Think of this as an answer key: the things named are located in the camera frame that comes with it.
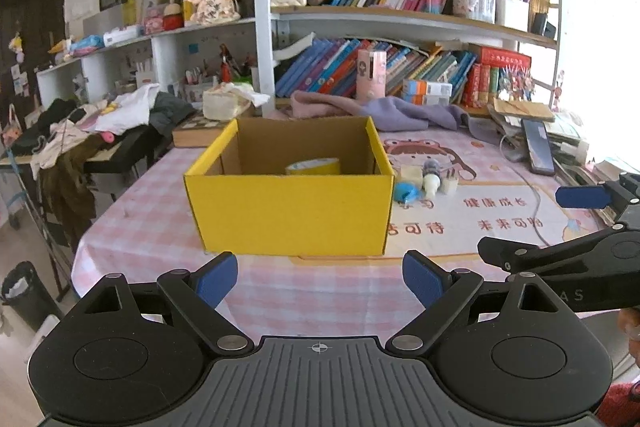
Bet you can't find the stack of papers and booklets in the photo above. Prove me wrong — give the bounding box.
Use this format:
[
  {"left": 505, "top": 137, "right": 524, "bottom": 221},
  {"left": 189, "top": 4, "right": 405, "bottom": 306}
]
[{"left": 555, "top": 142, "right": 640, "bottom": 233}]

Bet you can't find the black trash bin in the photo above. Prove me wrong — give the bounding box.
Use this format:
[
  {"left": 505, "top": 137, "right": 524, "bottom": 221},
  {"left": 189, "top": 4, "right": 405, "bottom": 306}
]
[{"left": 0, "top": 261, "right": 61, "bottom": 333}]

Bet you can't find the row of red books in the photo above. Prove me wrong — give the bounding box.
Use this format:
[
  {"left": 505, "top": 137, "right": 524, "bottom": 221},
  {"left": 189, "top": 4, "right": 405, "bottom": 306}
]
[{"left": 462, "top": 44, "right": 533, "bottom": 110}]

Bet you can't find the cartoon printed desk mat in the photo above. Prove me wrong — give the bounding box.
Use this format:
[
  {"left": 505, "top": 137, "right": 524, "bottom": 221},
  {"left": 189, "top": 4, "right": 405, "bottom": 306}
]
[{"left": 290, "top": 127, "right": 606, "bottom": 263}]

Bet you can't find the colourful character stand set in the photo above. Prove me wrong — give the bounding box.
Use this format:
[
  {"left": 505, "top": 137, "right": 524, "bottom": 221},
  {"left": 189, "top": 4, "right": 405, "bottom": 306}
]
[{"left": 497, "top": 64, "right": 536, "bottom": 102}]

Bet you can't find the black side table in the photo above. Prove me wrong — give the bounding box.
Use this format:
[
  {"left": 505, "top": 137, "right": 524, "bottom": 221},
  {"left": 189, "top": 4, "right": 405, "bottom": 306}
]
[{"left": 85, "top": 127, "right": 173, "bottom": 175}]

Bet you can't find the white pen container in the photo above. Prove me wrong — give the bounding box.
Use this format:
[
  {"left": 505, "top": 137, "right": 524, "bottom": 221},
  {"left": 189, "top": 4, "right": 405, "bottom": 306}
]
[{"left": 495, "top": 0, "right": 531, "bottom": 32}]

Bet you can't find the small blue plastic item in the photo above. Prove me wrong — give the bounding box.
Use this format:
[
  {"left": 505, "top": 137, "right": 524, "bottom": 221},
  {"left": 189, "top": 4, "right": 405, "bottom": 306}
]
[{"left": 392, "top": 182, "right": 421, "bottom": 204}]

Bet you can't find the pile of notebooks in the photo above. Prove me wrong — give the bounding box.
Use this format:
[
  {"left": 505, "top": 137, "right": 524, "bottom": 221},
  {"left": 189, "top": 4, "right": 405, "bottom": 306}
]
[{"left": 492, "top": 112, "right": 588, "bottom": 158}]

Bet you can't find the white bookshelf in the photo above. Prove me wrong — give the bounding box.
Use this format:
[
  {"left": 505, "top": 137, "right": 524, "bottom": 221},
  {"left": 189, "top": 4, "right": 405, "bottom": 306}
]
[{"left": 35, "top": 0, "right": 563, "bottom": 128}]

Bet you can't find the row of blue books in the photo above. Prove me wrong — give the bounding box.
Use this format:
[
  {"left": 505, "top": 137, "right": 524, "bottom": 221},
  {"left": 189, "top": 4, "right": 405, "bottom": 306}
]
[{"left": 275, "top": 38, "right": 476, "bottom": 102}]

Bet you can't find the white curved bookend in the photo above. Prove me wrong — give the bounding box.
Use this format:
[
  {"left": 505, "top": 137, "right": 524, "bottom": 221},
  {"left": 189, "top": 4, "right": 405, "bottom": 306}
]
[{"left": 272, "top": 32, "right": 316, "bottom": 62}]

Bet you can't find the brown wooden box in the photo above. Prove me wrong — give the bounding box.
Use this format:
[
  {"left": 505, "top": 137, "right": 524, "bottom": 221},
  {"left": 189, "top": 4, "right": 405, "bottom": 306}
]
[{"left": 171, "top": 114, "right": 236, "bottom": 148}]

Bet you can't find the orange white blue carton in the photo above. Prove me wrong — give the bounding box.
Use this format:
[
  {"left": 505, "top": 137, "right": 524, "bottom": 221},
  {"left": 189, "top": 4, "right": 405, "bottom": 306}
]
[
  {"left": 404, "top": 94, "right": 451, "bottom": 106},
  {"left": 402, "top": 79, "right": 453, "bottom": 96}
]

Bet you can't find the purple cloth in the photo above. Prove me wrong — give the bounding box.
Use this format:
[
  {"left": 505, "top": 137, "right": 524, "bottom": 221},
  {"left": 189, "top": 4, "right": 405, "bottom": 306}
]
[{"left": 360, "top": 97, "right": 501, "bottom": 142}]

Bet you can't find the dark grey garment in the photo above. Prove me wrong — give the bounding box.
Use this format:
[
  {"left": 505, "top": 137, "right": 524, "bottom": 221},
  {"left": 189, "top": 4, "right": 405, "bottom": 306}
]
[{"left": 147, "top": 92, "right": 197, "bottom": 138}]

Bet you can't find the white flat box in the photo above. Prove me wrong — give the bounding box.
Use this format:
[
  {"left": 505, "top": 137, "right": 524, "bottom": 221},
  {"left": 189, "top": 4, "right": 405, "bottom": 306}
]
[{"left": 102, "top": 25, "right": 143, "bottom": 46}]

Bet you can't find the cream tissue box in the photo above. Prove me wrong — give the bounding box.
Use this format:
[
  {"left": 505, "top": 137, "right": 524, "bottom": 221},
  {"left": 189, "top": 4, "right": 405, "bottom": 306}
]
[{"left": 202, "top": 82, "right": 271, "bottom": 122}]

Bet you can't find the small yellow hanging toy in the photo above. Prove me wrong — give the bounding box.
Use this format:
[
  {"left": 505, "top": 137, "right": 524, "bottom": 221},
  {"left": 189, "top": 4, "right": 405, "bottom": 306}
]
[{"left": 7, "top": 32, "right": 26, "bottom": 62}]

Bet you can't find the white cable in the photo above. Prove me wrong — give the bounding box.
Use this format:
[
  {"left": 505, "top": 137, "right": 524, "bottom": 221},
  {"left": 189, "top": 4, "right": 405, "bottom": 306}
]
[{"left": 498, "top": 132, "right": 548, "bottom": 244}]

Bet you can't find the small dropper bottle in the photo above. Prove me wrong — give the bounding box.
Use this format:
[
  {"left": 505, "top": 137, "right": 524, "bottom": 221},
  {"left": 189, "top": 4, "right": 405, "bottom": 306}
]
[{"left": 422, "top": 159, "right": 442, "bottom": 198}]

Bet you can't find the small black device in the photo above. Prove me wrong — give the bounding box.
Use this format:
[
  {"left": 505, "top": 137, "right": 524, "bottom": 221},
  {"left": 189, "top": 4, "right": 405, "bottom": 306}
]
[{"left": 531, "top": 12, "right": 557, "bottom": 40}]

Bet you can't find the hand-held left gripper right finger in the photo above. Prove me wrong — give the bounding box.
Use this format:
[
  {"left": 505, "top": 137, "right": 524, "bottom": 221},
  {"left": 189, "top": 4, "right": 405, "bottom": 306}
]
[{"left": 386, "top": 250, "right": 566, "bottom": 354}]

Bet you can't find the blue pink wipes packet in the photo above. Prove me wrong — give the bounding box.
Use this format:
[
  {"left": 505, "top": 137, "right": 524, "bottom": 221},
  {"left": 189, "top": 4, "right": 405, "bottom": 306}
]
[{"left": 70, "top": 34, "right": 106, "bottom": 56}]

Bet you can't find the red and white figurine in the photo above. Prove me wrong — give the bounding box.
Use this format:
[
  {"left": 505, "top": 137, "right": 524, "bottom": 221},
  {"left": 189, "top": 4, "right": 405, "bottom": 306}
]
[{"left": 162, "top": 0, "right": 185, "bottom": 32}]

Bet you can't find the white printed shirt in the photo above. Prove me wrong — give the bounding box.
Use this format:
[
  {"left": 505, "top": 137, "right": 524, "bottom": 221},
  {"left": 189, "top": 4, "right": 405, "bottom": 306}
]
[{"left": 92, "top": 83, "right": 161, "bottom": 132}]

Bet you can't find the person's red clothing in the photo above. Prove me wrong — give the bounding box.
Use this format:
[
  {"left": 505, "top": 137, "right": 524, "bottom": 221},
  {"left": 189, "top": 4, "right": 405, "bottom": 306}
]
[{"left": 597, "top": 382, "right": 640, "bottom": 427}]

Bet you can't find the pink knit cloth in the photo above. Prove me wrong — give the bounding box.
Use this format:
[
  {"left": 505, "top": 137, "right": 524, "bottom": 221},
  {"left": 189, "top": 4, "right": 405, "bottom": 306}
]
[{"left": 290, "top": 90, "right": 381, "bottom": 120}]

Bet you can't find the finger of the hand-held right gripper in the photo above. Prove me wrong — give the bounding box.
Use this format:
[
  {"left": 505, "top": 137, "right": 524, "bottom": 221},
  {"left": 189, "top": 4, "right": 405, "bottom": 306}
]
[
  {"left": 555, "top": 172, "right": 640, "bottom": 228},
  {"left": 477, "top": 227, "right": 640, "bottom": 278}
]

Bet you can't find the brown envelope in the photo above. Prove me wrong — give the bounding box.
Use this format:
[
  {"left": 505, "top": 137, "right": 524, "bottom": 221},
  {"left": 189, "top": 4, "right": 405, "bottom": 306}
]
[{"left": 487, "top": 97, "right": 556, "bottom": 122}]

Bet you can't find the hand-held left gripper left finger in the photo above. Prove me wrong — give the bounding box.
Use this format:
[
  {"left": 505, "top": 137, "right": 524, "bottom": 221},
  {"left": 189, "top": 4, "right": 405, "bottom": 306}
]
[{"left": 80, "top": 252, "right": 254, "bottom": 354}]

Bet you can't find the desk stationery organizer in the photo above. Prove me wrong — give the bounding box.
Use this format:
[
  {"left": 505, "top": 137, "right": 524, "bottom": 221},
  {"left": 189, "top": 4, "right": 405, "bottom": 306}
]
[{"left": 182, "top": 44, "right": 256, "bottom": 102}]

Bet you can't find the pink cylinder holder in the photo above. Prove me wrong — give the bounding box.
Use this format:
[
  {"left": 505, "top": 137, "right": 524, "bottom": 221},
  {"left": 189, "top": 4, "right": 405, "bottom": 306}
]
[{"left": 356, "top": 48, "right": 387, "bottom": 100}]

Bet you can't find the small pink box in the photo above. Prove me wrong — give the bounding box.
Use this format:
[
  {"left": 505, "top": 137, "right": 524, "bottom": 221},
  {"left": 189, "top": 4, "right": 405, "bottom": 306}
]
[{"left": 144, "top": 4, "right": 166, "bottom": 35}]

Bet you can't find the yellow cardboard box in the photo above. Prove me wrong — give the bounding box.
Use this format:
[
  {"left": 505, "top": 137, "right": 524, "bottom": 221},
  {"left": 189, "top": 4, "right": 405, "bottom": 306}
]
[{"left": 183, "top": 116, "right": 396, "bottom": 256}]

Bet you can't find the brown garment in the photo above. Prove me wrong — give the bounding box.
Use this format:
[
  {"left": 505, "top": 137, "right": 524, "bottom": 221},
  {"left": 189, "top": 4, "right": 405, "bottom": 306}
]
[{"left": 37, "top": 137, "right": 106, "bottom": 253}]

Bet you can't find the black smartphone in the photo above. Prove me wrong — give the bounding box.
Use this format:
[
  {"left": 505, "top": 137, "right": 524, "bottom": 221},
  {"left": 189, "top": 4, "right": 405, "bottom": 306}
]
[{"left": 521, "top": 119, "right": 556, "bottom": 176}]

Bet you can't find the yellow tape roll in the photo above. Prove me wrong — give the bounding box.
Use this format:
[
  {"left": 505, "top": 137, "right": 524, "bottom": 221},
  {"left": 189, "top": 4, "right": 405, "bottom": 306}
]
[{"left": 285, "top": 157, "right": 342, "bottom": 176}]

